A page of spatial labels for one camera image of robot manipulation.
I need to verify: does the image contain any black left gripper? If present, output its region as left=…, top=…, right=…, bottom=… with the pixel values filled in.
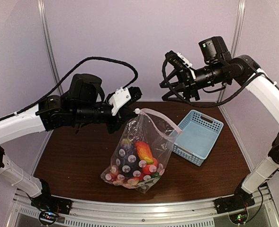
left=72, top=93, right=138, bottom=133

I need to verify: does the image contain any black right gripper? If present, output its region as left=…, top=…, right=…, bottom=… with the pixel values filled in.
left=160, top=60, right=226, bottom=104

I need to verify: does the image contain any orange red pepper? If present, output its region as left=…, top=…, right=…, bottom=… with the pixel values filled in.
left=135, top=141, right=153, bottom=164

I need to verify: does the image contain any dark purple eggplant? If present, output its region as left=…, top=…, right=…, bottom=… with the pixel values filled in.
left=114, top=138, right=140, bottom=178

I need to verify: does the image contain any clear zip top bag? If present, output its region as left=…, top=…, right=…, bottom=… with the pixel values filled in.
left=100, top=108, right=182, bottom=193

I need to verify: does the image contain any red peach bunch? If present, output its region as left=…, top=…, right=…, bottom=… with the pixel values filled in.
left=104, top=166, right=144, bottom=189

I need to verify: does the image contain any red tomato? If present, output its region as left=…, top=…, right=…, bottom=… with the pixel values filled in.
left=142, top=158, right=158, bottom=175

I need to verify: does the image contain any green bell pepper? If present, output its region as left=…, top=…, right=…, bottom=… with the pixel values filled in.
left=151, top=173, right=160, bottom=178

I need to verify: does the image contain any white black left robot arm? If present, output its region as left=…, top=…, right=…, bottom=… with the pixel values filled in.
left=0, top=74, right=142, bottom=210

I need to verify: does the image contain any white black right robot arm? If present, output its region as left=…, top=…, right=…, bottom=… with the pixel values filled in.
left=160, top=36, right=279, bottom=209

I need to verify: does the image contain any light blue plastic basket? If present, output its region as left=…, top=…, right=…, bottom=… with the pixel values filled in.
left=173, top=110, right=224, bottom=166

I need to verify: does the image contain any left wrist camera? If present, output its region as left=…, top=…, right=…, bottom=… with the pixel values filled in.
left=107, top=87, right=142, bottom=116

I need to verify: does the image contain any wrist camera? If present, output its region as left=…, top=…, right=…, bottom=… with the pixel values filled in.
left=165, top=51, right=192, bottom=70
left=107, top=87, right=142, bottom=116

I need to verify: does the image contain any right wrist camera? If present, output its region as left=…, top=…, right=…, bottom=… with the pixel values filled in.
left=165, top=51, right=192, bottom=70

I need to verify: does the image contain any right aluminium frame post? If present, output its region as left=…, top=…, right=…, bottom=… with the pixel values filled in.
left=217, top=0, right=246, bottom=105

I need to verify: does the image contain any aluminium frame post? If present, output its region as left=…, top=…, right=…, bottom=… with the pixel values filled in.
left=37, top=0, right=60, bottom=84
left=217, top=0, right=246, bottom=105

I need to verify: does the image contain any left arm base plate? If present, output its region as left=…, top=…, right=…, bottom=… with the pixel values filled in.
left=29, top=195, right=72, bottom=215

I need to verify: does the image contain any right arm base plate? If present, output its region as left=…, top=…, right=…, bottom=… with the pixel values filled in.
left=214, top=195, right=255, bottom=214

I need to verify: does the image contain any front aluminium rail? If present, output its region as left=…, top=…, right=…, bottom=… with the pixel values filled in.
left=4, top=186, right=279, bottom=227

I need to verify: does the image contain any left aluminium frame post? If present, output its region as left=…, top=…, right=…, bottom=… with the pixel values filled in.
left=37, top=0, right=60, bottom=84

